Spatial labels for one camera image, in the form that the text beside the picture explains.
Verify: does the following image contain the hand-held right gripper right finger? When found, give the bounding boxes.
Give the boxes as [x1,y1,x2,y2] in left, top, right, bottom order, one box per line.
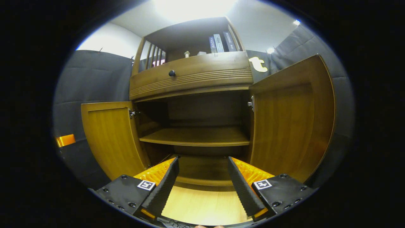
[227,156,317,222]

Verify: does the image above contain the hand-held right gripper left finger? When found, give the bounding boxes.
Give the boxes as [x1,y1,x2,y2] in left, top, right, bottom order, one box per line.
[95,157,180,220]

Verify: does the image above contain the wooden shoe cabinet door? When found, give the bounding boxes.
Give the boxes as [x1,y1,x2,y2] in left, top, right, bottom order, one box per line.
[248,54,336,184]
[81,101,151,181]

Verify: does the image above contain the wooden inner shelf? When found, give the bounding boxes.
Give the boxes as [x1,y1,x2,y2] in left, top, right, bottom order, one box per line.
[139,126,251,147]

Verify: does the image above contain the black backdrop cloth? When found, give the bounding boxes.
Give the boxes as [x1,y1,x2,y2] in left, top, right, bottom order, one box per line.
[52,25,355,191]

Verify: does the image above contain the grey book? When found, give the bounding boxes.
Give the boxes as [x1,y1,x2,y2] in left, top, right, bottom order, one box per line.
[213,34,225,53]

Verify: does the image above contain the large ceiling light panel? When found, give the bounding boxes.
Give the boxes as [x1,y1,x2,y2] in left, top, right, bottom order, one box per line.
[153,0,238,21]

